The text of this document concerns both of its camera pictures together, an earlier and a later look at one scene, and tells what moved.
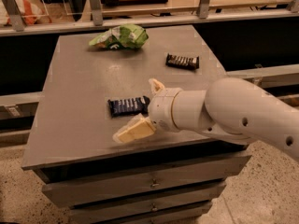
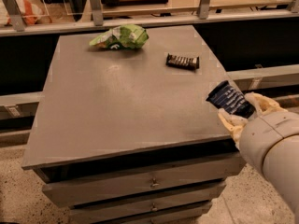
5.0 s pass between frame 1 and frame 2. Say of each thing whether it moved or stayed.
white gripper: moved
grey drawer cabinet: stayed
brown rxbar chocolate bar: stayed
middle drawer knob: stayed
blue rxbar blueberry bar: moved
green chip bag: stayed
